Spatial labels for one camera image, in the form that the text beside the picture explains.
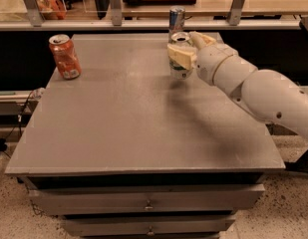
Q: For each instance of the metal shelf rail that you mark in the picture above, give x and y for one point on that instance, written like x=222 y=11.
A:
x=154 y=25

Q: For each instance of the blue silver energy drink can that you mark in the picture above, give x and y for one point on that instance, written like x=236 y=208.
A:
x=176 y=19

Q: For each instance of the orange plastic bag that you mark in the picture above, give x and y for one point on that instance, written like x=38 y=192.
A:
x=55 y=7

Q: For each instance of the grey drawer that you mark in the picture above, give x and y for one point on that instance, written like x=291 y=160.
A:
x=147 y=199
x=148 y=225

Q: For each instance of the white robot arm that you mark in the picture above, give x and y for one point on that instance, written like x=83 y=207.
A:
x=266 y=95

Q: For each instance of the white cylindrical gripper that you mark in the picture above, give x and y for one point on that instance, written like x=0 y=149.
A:
x=210 y=63

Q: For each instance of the orange soda can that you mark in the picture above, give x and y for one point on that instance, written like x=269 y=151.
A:
x=67 y=63

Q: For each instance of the green white 7up can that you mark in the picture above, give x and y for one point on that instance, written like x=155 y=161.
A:
x=181 y=54

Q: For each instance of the grey cabinet with drawers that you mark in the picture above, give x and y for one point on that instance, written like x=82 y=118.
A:
x=126 y=122

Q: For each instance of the lower grey drawer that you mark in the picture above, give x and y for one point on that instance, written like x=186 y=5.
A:
x=148 y=225

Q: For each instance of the upper grey drawer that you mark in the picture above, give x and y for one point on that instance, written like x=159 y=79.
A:
x=147 y=199

